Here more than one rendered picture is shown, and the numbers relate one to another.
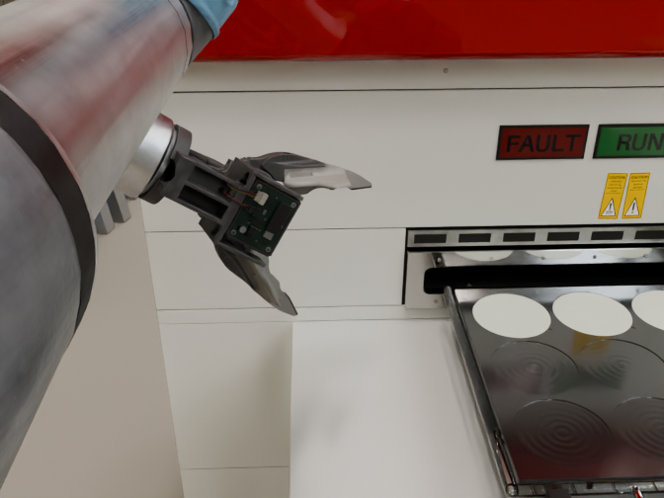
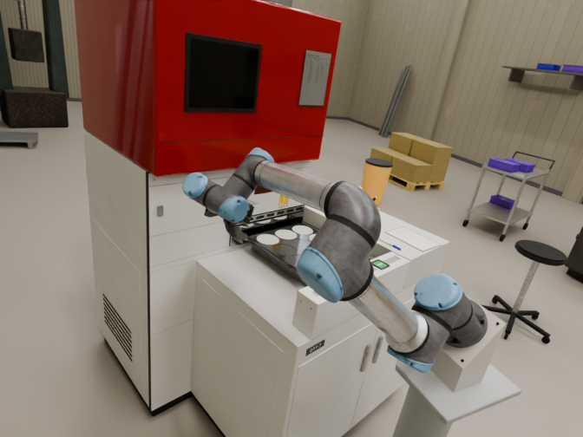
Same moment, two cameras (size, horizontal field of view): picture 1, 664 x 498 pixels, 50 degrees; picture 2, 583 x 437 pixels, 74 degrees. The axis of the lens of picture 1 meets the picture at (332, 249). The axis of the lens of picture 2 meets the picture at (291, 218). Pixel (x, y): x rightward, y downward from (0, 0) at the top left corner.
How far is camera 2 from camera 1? 88 cm
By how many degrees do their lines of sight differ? 40
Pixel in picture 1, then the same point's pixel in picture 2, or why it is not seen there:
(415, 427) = (258, 276)
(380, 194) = not seen: hidden behind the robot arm
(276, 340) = (190, 269)
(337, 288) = (210, 244)
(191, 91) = (171, 184)
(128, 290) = not seen: outside the picture
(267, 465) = (183, 322)
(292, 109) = not seen: hidden behind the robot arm
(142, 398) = (41, 349)
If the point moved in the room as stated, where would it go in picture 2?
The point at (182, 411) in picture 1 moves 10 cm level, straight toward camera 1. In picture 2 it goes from (154, 308) to (171, 319)
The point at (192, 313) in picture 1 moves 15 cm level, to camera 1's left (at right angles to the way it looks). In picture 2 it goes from (162, 265) to (123, 275)
